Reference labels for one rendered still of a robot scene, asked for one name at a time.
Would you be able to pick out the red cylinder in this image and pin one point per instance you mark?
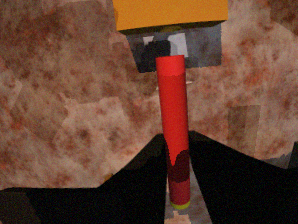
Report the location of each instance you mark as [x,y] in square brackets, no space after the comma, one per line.
[171,77]

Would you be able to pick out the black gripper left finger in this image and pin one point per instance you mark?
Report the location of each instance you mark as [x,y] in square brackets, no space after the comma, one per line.
[135,195]

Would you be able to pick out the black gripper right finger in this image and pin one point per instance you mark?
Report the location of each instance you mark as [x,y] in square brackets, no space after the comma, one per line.
[239,189]

